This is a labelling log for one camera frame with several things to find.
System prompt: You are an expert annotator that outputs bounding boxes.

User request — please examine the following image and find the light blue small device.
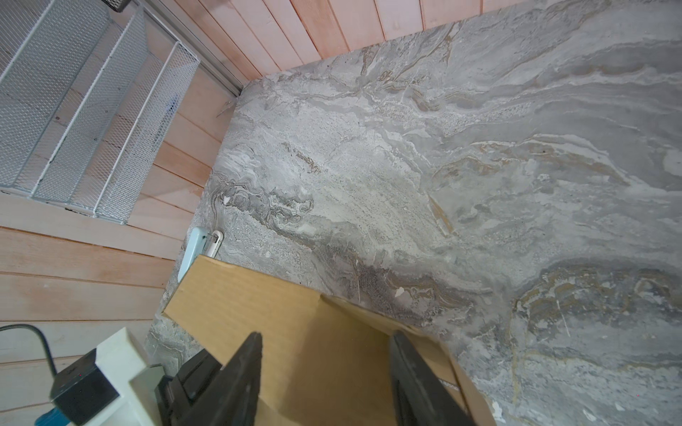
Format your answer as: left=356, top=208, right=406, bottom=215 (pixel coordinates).
left=178, top=226, right=225, bottom=282

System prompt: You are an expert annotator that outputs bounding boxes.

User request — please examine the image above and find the brown cardboard box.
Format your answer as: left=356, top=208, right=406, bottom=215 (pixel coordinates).
left=163, top=257, right=494, bottom=425

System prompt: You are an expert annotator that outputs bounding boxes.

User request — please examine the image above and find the white wire mesh shelf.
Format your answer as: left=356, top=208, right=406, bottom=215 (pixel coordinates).
left=1, top=1, right=200, bottom=224

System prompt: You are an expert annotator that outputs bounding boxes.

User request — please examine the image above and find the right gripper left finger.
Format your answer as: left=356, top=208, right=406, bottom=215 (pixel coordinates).
left=179, top=332, right=263, bottom=425

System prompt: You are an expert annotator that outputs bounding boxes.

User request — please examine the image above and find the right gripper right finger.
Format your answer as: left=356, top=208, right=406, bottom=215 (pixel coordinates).
left=389, top=331, right=474, bottom=426

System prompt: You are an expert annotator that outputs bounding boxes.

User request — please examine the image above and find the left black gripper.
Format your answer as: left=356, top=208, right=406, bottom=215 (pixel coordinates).
left=156, top=350, right=222, bottom=426

